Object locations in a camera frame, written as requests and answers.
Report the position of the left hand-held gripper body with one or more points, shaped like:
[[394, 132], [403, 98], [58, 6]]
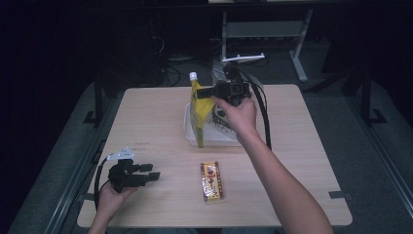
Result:
[[125, 175]]

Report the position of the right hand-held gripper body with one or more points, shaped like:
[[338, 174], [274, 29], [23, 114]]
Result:
[[233, 89]]

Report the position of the yellow spouted drink pouch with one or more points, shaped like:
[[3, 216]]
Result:
[[199, 112]]

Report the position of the white plastic container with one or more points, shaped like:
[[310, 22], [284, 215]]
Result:
[[214, 139]]

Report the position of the person's left hand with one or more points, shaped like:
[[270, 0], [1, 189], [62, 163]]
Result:
[[110, 201]]

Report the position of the person's right hand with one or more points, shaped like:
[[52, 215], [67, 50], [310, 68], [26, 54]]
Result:
[[243, 118]]

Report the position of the grey tape strip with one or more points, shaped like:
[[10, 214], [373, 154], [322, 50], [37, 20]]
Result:
[[339, 195], [87, 197]]

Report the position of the small yellow red snack packet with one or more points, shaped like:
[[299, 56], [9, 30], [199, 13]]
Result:
[[211, 182]]

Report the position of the black metal stand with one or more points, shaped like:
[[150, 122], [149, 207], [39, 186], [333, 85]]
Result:
[[98, 100], [366, 97]]

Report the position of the white metal desk frame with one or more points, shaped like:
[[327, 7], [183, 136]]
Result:
[[259, 29]]

